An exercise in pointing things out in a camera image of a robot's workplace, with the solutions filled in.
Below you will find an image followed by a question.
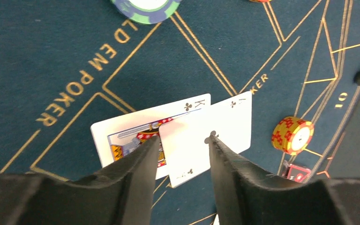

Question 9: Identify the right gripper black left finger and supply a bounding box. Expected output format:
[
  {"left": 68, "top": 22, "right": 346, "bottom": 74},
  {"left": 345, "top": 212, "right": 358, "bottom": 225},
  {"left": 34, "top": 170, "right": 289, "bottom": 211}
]
[{"left": 0, "top": 137, "right": 160, "bottom": 225}]

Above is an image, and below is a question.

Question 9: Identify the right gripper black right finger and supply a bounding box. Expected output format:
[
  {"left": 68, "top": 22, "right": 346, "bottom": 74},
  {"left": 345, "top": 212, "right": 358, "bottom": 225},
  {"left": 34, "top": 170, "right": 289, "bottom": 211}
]
[{"left": 208, "top": 136, "right": 360, "bottom": 225}]

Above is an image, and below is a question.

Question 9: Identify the king of clubs card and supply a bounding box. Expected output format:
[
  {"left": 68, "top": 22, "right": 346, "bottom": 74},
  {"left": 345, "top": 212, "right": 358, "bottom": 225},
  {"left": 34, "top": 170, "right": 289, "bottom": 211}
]
[{"left": 90, "top": 93, "right": 211, "bottom": 167}]

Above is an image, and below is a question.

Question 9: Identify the black red all-in triangle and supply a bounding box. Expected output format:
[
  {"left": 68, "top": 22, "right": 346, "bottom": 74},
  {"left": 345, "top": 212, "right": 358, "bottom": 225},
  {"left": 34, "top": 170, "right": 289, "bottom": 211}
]
[{"left": 280, "top": 161, "right": 311, "bottom": 183}]

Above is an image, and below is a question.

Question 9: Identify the orange poker chip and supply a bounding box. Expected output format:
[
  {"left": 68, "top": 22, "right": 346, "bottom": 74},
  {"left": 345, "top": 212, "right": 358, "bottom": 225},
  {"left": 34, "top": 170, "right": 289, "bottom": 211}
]
[
  {"left": 271, "top": 116, "right": 315, "bottom": 156},
  {"left": 250, "top": 0, "right": 271, "bottom": 2}
]

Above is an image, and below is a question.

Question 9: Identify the ace of clubs card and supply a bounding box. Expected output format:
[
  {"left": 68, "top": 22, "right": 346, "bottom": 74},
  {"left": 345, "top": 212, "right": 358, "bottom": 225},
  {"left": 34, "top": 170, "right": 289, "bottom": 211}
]
[{"left": 159, "top": 91, "right": 252, "bottom": 188}]

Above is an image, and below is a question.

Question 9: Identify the rectangular dark green poker mat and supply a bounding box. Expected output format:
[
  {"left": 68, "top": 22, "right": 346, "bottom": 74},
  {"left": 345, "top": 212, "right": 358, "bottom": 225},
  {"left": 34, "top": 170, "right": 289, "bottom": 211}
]
[{"left": 310, "top": 86, "right": 360, "bottom": 181}]

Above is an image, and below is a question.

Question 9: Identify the round blue poker mat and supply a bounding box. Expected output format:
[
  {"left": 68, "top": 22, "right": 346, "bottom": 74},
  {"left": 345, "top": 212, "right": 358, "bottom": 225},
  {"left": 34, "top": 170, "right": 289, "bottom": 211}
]
[{"left": 0, "top": 0, "right": 360, "bottom": 225}]

